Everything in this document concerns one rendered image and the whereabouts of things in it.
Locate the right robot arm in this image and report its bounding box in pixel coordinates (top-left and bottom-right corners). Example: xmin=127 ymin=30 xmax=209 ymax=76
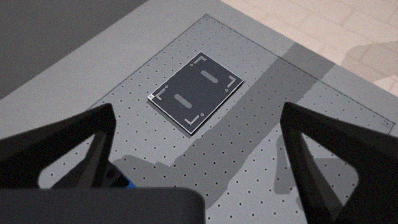
xmin=51 ymin=160 xmax=130 ymax=188

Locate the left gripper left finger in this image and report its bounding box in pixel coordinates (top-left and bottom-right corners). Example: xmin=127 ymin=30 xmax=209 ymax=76
xmin=0 ymin=103 xmax=116 ymax=189

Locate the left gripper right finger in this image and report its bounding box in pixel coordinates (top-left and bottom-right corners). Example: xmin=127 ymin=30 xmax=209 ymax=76
xmin=280 ymin=102 xmax=398 ymax=224

